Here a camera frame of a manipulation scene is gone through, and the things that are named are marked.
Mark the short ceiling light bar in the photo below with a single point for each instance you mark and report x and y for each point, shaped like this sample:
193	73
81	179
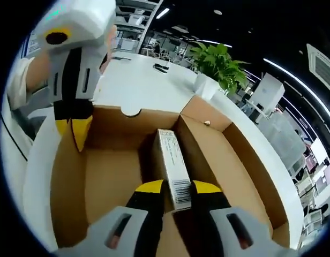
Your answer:
163	13

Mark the ceiling air conditioner vent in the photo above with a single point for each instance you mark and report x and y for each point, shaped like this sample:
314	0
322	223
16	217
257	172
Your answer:
323	67

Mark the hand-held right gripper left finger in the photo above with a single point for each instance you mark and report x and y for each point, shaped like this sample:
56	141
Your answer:
143	214

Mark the brown cardboard shoe box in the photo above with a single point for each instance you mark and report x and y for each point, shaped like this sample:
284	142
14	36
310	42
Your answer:
114	174

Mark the person's left hand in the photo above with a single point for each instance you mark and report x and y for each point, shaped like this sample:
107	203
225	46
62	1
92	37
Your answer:
37	72

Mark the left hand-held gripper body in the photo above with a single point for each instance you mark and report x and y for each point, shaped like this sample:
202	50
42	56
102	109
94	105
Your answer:
82	24

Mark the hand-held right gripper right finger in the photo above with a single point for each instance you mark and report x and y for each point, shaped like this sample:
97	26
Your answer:
210	208

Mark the long curved ceiling light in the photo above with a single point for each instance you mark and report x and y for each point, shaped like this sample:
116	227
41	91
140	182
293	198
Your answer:
288	72

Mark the wall poster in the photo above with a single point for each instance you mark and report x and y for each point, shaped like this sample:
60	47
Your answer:
31	45

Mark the small black device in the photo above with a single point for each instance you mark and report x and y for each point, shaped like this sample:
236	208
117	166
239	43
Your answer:
161	69

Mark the green plant in white pot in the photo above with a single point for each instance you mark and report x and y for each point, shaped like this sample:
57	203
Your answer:
218	64

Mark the white barcode carton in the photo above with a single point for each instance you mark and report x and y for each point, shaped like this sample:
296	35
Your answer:
171	160

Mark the grey desk partition panel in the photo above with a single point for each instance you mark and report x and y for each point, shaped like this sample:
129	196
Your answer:
283	134

